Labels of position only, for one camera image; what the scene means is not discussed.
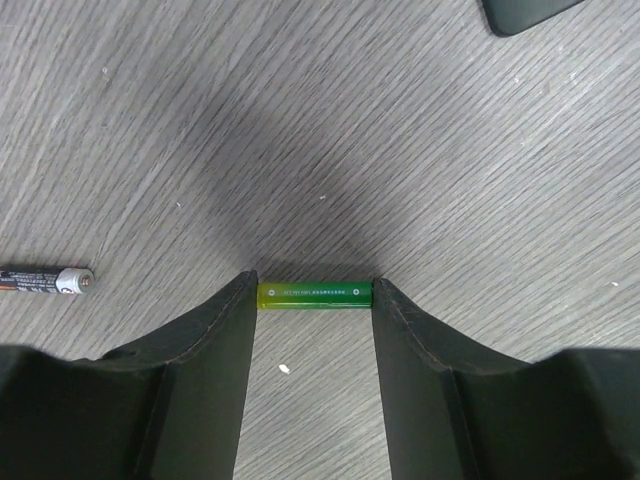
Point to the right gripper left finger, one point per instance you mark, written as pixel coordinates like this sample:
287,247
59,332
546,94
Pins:
168,405

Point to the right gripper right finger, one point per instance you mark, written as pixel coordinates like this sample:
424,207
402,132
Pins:
456,409

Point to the green battery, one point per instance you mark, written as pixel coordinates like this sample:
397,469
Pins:
314,295

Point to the black battery cover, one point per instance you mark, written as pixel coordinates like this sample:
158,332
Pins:
511,17

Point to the black battery centre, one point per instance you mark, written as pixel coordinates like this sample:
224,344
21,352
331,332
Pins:
54,280

